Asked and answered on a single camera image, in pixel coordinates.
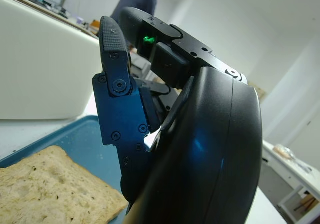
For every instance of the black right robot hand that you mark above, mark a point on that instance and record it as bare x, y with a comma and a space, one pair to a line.
200, 146

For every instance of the slice of brown bread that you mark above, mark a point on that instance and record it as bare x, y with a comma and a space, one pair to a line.
50, 189

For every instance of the blue rectangular tray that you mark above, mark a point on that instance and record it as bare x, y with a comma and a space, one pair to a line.
75, 139

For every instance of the cream white two-slot toaster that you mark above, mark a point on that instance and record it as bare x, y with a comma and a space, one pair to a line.
37, 71

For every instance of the white shelf table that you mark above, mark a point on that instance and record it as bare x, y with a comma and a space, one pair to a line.
280, 174

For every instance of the white background table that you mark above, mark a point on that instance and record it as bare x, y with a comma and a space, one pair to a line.
57, 11

